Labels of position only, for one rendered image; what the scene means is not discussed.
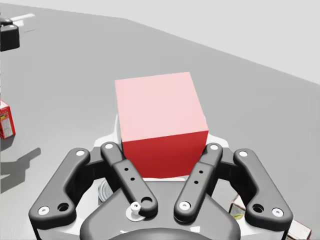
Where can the grey round can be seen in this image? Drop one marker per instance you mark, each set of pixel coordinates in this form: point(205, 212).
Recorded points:
point(103, 191)

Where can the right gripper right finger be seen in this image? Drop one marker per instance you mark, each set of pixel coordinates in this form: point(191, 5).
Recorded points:
point(250, 180)

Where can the red and white carton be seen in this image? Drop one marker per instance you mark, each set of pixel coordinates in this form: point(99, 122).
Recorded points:
point(5, 121)

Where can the pink cube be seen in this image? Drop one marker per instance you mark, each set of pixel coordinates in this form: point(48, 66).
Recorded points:
point(160, 120)

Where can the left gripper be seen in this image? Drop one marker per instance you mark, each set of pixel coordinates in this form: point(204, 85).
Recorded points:
point(8, 37)

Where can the white and green carton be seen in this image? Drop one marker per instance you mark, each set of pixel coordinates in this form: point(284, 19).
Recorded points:
point(237, 208)

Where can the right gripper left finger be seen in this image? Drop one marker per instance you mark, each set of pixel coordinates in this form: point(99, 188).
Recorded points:
point(72, 175)

